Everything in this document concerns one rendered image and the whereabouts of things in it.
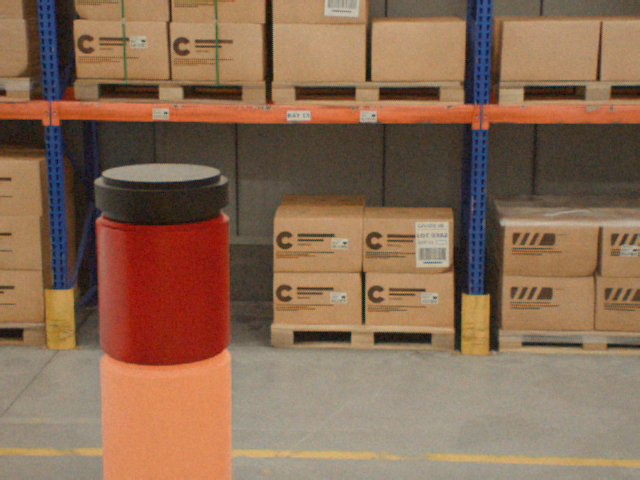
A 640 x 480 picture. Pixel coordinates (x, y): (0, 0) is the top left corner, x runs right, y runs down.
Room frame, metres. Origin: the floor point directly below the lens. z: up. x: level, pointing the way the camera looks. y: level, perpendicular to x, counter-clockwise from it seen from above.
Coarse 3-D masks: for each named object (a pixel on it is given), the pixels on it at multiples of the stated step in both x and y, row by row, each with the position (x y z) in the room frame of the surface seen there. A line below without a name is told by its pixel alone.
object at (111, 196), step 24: (120, 168) 0.48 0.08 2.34; (144, 168) 0.49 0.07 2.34; (168, 168) 0.49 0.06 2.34; (192, 168) 0.49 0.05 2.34; (96, 192) 0.47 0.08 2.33; (120, 192) 0.45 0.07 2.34; (144, 192) 0.45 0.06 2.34; (168, 192) 0.45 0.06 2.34; (192, 192) 0.45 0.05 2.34; (216, 192) 0.46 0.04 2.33; (120, 216) 0.46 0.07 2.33; (144, 216) 0.45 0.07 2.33; (168, 216) 0.45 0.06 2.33; (192, 216) 0.46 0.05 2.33
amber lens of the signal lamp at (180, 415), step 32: (224, 352) 0.48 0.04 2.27; (128, 384) 0.45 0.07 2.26; (160, 384) 0.45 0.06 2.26; (192, 384) 0.45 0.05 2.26; (224, 384) 0.47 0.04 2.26; (128, 416) 0.45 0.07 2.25; (160, 416) 0.45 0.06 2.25; (192, 416) 0.45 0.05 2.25; (224, 416) 0.47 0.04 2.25; (128, 448) 0.45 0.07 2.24; (160, 448) 0.45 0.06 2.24; (192, 448) 0.45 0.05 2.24; (224, 448) 0.47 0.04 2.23
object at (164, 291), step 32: (96, 224) 0.47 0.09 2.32; (128, 224) 0.46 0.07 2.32; (160, 224) 0.46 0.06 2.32; (192, 224) 0.46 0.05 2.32; (224, 224) 0.47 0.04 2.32; (128, 256) 0.45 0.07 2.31; (160, 256) 0.45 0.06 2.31; (192, 256) 0.45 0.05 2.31; (224, 256) 0.47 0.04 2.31; (128, 288) 0.45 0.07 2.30; (160, 288) 0.45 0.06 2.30; (192, 288) 0.45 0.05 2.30; (224, 288) 0.47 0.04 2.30; (128, 320) 0.45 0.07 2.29; (160, 320) 0.45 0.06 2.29; (192, 320) 0.45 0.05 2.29; (224, 320) 0.47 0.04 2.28; (128, 352) 0.45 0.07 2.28; (160, 352) 0.45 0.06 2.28; (192, 352) 0.45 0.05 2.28
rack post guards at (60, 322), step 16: (48, 304) 8.00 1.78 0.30; (64, 304) 8.00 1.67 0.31; (464, 304) 7.89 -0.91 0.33; (480, 304) 7.87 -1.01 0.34; (48, 320) 8.01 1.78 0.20; (64, 320) 8.00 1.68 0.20; (464, 320) 7.88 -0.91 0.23; (480, 320) 7.87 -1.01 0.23; (48, 336) 8.01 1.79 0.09; (64, 336) 8.00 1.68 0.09; (464, 336) 7.88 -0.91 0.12; (480, 336) 7.87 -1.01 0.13; (464, 352) 7.88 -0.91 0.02; (480, 352) 7.87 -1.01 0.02
